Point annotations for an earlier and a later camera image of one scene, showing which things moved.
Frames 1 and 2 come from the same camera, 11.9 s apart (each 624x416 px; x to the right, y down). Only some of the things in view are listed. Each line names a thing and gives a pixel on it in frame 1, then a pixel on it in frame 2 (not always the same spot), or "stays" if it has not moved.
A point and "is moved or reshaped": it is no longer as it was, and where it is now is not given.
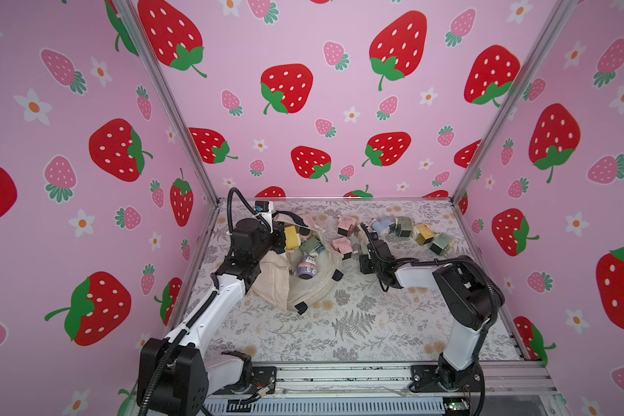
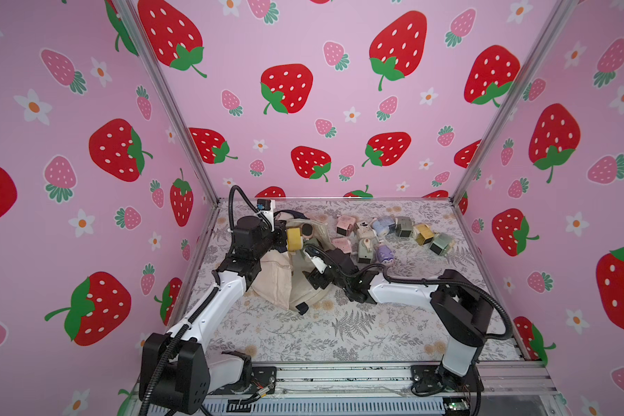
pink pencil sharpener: (343, 245) stays
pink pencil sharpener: (346, 225) stays
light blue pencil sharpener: (381, 224) stays
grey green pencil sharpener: (404, 226) stays
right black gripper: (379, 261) to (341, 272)
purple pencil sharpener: (307, 267) is moved or reshaped
